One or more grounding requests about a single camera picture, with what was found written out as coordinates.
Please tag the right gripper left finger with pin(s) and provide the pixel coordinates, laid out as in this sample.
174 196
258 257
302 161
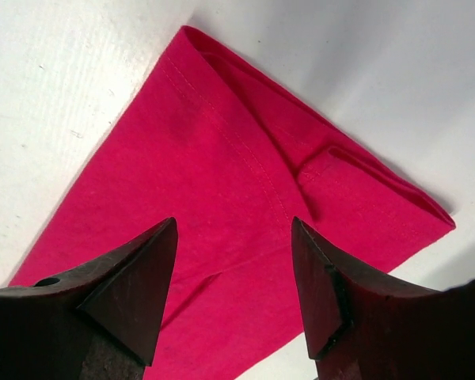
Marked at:
99 320

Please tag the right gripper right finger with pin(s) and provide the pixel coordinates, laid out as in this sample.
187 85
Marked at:
361 323

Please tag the red t shirt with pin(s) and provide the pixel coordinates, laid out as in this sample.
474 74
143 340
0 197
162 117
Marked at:
233 157

